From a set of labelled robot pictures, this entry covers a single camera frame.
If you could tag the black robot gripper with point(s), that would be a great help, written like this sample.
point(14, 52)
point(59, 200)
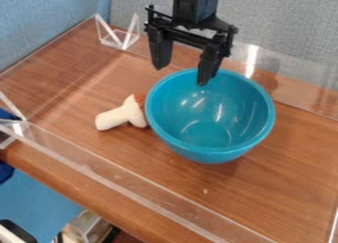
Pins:
point(193, 24)

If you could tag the white toy mushroom brown cap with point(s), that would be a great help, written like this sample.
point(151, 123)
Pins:
point(130, 112)

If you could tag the blue plastic bowl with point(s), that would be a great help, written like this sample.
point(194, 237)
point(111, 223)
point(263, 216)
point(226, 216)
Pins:
point(211, 123)

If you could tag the clear acrylic back barrier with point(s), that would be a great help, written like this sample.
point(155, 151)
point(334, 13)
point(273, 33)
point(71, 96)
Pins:
point(295, 81)

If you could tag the clear acrylic barrier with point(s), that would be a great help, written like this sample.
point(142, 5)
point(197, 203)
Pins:
point(148, 210)
point(295, 81)

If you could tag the clear acrylic front barrier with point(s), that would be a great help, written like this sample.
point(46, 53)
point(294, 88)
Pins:
point(148, 210)

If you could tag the black white object bottom left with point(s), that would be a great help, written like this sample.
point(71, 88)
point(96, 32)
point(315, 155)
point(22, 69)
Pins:
point(14, 234)

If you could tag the clear acrylic corner bracket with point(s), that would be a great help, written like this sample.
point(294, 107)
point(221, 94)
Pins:
point(114, 37)

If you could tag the metal table frame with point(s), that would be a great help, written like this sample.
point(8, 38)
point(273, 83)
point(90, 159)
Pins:
point(87, 228)

